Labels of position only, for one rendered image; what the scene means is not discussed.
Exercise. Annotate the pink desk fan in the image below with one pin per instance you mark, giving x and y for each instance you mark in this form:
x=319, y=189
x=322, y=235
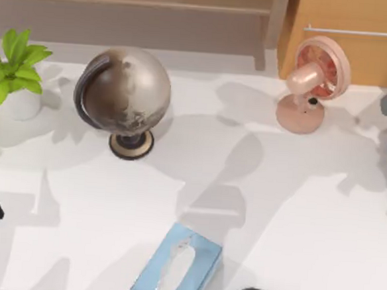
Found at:
x=303, y=93

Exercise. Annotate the light blue tissue box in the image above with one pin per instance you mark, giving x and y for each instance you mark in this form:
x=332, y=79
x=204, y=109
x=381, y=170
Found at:
x=178, y=266

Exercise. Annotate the wooden open shelf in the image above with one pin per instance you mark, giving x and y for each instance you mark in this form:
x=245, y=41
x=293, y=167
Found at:
x=156, y=6

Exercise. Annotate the grey and brown globe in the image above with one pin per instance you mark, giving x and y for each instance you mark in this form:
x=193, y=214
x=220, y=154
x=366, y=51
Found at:
x=131, y=87

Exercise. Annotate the wooden cupboard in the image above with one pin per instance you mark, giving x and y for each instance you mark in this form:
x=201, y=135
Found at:
x=366, y=54

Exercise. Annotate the green plant in white pot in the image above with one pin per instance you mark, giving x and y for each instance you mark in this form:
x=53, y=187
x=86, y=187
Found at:
x=14, y=72

